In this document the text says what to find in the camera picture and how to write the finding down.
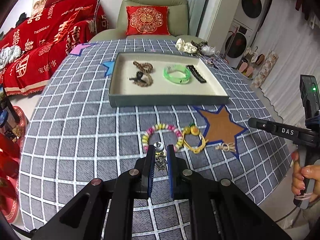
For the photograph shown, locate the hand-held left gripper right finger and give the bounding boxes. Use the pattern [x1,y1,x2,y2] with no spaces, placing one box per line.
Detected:
[166,144,293,240]

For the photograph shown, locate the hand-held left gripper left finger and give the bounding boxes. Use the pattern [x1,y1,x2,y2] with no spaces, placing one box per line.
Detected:
[31,144,156,240]

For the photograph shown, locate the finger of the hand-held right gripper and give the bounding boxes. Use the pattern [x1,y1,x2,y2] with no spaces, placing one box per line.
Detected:
[248,118,317,147]

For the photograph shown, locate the silver jeweled hair clip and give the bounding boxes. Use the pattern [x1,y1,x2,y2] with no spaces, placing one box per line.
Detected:
[153,142,167,172]

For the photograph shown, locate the shallow grey tray box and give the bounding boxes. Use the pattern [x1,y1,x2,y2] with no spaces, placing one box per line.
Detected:
[108,52,230,108]

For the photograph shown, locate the small black claw clip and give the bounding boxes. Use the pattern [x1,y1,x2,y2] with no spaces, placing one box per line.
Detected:
[128,71,146,84]

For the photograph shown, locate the green translucent bracelet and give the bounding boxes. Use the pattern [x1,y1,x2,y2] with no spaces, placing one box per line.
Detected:
[163,64,193,85]

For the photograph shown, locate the long black hair clip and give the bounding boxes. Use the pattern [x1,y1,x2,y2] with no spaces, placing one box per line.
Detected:
[185,64,207,84]

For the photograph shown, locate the person's right hand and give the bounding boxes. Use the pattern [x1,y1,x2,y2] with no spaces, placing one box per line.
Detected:
[291,151,320,202]

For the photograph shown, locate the white sheer curtain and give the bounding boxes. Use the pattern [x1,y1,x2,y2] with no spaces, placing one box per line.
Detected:
[249,0,320,136]

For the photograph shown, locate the patterned floral board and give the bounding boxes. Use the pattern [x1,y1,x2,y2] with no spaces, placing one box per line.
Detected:
[251,50,280,89]

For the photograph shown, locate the beige hair clip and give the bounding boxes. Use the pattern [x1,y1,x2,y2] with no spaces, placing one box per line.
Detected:
[215,142,236,153]

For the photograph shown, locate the brown star mat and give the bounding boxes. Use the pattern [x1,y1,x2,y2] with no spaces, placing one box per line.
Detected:
[192,105,249,160]

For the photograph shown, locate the slippers on floor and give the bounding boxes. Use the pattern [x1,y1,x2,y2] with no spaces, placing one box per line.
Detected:
[238,46,267,80]

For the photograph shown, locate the checkered blue tablecloth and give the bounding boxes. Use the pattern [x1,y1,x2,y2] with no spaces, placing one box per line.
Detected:
[18,38,295,233]

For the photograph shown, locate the white washing machine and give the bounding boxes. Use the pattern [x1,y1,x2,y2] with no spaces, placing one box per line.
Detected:
[221,18,258,68]

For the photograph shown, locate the hanging dark red clothes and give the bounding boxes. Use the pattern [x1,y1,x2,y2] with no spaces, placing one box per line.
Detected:
[294,0,318,28]

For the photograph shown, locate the pile of small hair accessories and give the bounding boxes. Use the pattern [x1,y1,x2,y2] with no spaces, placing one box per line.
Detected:
[202,54,228,69]

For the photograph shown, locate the red broom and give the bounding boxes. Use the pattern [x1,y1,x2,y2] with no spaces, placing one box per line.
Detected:
[223,27,238,56]

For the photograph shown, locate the white sheer scrunchie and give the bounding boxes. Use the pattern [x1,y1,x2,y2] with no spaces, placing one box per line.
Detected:
[201,45,216,56]

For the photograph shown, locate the white tumble dryer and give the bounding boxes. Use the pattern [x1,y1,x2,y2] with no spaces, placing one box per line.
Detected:
[234,0,272,28]

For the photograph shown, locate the leopard print scrunchie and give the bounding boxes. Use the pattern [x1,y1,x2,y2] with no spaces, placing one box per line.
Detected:
[191,40,208,55]

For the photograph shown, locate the cream scrunchie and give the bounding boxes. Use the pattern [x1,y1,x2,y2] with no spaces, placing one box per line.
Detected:
[175,38,198,53]

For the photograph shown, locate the pink star mat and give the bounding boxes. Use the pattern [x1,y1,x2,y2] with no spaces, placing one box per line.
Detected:
[69,43,97,56]

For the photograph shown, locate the red embroidered cushion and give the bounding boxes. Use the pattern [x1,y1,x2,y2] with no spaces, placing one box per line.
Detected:
[125,5,171,36]

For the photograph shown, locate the red gift bags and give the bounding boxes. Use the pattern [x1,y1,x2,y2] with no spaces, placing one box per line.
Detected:
[0,104,28,225]

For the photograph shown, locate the teal curtain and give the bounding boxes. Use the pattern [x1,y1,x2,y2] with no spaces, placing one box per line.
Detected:
[178,0,211,37]

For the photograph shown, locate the red covered sofa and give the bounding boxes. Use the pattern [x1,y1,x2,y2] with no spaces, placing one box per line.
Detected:
[0,0,109,97]

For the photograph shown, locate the flexible phone stand pole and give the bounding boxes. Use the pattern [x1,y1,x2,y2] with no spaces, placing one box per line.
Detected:
[93,0,108,22]

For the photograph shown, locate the grey white clothes bundle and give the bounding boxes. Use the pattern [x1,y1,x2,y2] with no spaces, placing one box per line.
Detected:
[0,45,23,70]

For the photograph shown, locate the cartoon couple poster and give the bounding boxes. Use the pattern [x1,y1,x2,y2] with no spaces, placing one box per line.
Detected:
[31,0,55,16]

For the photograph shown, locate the pastel beaded bracelet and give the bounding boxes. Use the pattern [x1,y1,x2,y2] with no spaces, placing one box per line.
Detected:
[141,123,185,155]

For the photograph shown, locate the yellow pineapple hair tie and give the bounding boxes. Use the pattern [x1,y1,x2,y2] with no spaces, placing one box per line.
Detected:
[182,126,210,155]

